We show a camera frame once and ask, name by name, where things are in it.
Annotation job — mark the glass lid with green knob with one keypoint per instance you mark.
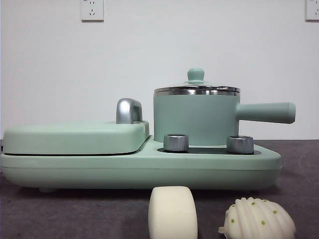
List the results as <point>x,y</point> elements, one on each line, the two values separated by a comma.
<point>196,74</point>

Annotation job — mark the smooth white steamed bun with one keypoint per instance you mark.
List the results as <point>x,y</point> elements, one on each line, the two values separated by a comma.
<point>172,214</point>

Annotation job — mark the ridged white bun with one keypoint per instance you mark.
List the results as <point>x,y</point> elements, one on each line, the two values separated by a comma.
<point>259,221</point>

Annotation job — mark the silver timer dial knob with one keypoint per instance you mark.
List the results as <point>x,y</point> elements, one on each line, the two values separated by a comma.
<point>175,143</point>

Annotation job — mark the green breakfast machine base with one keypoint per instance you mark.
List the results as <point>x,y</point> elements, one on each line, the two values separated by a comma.
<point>139,171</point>

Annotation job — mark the silver temperature dial knob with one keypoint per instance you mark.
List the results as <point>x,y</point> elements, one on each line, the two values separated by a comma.
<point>240,144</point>

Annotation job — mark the white wall socket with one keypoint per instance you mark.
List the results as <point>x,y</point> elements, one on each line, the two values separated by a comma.
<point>312,10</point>
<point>92,10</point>

